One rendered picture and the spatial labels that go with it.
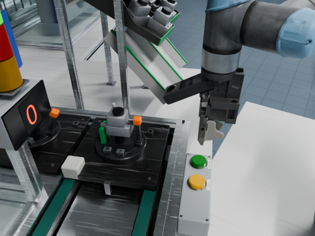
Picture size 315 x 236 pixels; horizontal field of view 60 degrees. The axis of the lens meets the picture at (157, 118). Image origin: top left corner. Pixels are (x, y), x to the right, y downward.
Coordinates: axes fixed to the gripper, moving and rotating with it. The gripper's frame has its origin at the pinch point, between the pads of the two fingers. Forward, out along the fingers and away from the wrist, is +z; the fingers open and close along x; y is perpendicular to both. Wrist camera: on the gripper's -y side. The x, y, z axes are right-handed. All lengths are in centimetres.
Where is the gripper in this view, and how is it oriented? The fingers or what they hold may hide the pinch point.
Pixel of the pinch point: (199, 140)
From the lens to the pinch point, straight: 68.9
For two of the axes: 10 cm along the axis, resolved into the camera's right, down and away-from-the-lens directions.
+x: 1.8, -5.8, 7.9
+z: 0.0, 8.0, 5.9
